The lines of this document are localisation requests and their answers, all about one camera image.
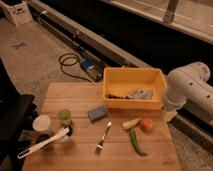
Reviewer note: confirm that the green plastic cup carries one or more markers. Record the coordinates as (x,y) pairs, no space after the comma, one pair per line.
(65,117)

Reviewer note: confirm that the blue sponge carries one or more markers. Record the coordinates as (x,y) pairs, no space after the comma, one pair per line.
(97,113)

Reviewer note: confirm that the dark brown cup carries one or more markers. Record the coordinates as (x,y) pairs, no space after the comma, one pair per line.
(43,137)

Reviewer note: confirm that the blue black power box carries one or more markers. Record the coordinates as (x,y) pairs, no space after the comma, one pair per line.
(92,69)

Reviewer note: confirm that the pale yellow vegetable toy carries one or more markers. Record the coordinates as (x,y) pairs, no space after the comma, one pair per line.
(130,124)

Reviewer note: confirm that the yellow plastic tray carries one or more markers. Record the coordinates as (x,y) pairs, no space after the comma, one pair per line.
(119,83)

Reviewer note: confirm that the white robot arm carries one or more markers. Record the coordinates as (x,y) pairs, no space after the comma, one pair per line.
(189,82)

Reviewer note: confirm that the white storage box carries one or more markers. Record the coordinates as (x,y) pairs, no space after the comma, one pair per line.
(17,14)

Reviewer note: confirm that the orange tomato toy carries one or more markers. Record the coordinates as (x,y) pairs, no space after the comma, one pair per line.
(146,124)

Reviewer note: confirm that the silver metal fork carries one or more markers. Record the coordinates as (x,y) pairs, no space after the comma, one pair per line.
(99,146)

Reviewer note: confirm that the black chair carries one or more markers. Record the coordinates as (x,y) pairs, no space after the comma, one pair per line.
(16,111)

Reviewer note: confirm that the grey cloth in tray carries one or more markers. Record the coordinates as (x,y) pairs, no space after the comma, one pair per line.
(140,94)

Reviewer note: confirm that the green chili pepper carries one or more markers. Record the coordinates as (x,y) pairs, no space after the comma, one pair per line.
(135,145)

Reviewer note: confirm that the white plastic cup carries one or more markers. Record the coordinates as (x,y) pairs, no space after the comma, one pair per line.
(42,124)

